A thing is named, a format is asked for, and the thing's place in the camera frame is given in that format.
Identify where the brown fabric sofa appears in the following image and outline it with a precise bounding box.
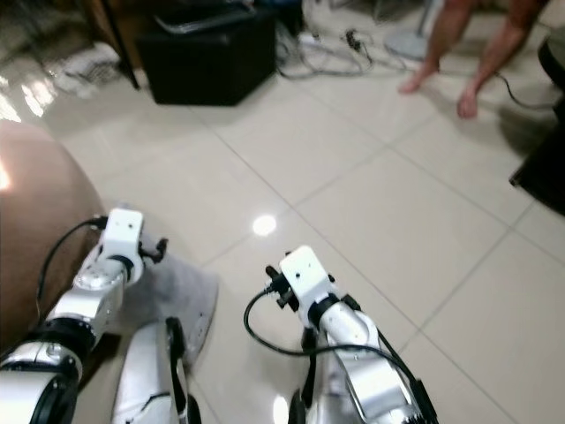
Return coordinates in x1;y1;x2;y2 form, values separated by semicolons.
0;119;109;356

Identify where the silver right robot leg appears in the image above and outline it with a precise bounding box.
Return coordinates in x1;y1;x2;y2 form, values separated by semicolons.
284;327;338;424

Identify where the silver robot leg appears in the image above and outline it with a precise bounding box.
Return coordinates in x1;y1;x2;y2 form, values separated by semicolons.
119;316;202;424
284;327;338;424

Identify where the silver left robot leg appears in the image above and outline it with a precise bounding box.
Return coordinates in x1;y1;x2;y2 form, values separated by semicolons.
119;316;202;424

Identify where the black box cabinet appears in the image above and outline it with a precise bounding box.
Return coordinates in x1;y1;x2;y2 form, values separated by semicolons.
137;9;277;108

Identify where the white crumpled cloth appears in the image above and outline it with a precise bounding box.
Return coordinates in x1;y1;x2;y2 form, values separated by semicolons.
53;42;123;95

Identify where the black metal furniture leg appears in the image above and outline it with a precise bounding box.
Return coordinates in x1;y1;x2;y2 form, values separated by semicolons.
102;0;141;90

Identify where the grey laptop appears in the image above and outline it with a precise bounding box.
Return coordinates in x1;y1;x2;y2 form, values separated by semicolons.
154;3;259;35

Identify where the black power plug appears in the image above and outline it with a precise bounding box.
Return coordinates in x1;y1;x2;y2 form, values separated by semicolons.
343;30;373;51

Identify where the grey round fan base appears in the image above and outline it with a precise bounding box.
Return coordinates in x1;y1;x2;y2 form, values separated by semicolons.
384;24;444;62

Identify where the black furniture piece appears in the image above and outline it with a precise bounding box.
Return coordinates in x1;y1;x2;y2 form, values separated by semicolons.
508;35;565;218

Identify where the person bare leg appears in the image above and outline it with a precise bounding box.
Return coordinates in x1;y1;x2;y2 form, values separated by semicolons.
456;0;550;121
397;0;479;95

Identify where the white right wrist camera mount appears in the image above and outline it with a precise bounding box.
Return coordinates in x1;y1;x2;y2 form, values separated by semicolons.
278;246;335;324

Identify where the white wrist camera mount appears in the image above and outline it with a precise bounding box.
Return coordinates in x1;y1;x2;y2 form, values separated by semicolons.
278;246;335;324
102;208;147;262

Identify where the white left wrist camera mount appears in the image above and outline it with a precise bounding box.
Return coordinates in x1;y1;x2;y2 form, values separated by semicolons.
102;208;147;262

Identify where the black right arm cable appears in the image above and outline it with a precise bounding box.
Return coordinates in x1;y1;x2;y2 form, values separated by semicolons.
244;289;400;360

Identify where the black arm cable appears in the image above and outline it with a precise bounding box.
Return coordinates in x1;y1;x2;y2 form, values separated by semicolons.
244;289;400;360
37;216;109;321

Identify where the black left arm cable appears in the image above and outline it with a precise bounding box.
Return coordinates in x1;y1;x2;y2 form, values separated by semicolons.
37;216;109;321

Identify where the white tangled floor cable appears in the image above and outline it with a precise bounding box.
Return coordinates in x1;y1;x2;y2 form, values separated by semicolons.
276;40;388;82

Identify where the black floor cable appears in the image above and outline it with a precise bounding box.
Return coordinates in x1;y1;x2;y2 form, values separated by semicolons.
494;75;559;112

